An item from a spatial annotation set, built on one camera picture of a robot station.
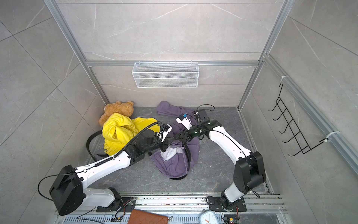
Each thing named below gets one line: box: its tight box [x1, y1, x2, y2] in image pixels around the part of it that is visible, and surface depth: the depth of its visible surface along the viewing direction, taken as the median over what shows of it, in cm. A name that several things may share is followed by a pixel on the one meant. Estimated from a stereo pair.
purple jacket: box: [150, 101, 200, 179], surface depth 85 cm
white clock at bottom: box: [199, 210, 220, 224], surface depth 69 cm
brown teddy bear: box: [98, 100, 134, 127], surface depth 109 cm
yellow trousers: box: [102, 112, 161, 156], surface depth 91 cm
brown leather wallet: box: [127, 209, 169, 224], surface depth 69 cm
